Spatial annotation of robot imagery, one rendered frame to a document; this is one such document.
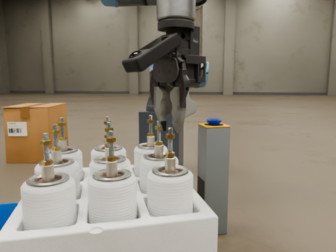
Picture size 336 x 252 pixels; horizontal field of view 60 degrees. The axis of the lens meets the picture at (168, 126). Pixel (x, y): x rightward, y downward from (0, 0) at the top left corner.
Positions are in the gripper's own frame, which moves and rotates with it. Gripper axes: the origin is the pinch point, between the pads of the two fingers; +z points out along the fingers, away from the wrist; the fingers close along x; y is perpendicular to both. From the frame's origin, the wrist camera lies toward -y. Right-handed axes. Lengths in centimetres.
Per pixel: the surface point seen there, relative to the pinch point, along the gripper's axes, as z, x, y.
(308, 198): 35, -2, 70
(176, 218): 16.6, -5.6, -3.0
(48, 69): -48, 991, 359
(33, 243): 17.8, 5.8, -25.0
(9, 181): 35, 94, -7
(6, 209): 24, 39, -21
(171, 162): 7.4, -0.9, 0.0
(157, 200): 14.1, -1.1, -3.9
